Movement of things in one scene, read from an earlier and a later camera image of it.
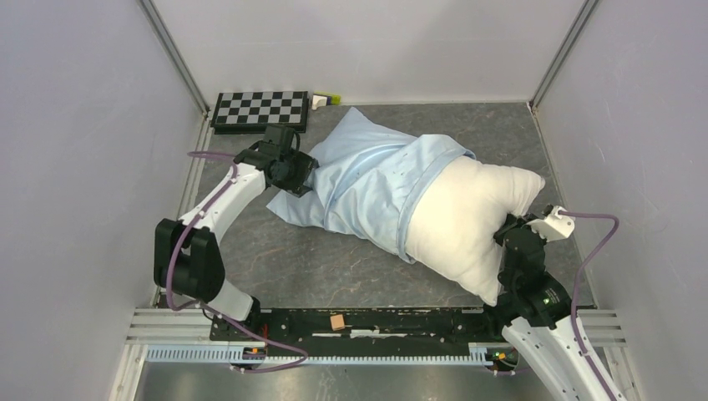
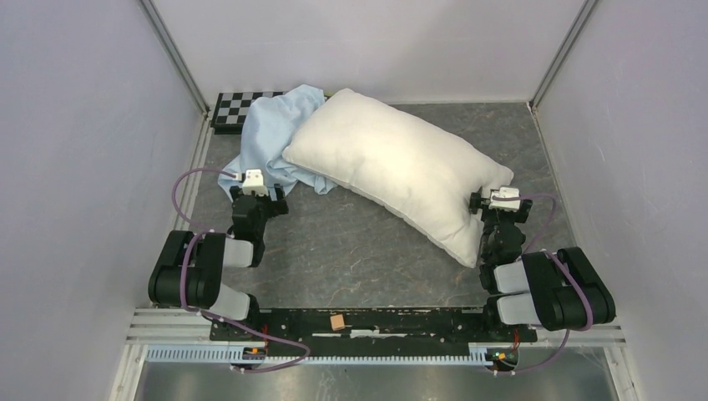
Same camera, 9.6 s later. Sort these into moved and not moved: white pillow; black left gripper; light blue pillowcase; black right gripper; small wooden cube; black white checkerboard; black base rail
Moved: light blue pillowcase; black right gripper; black left gripper; white pillow
Not moved: small wooden cube; black white checkerboard; black base rail
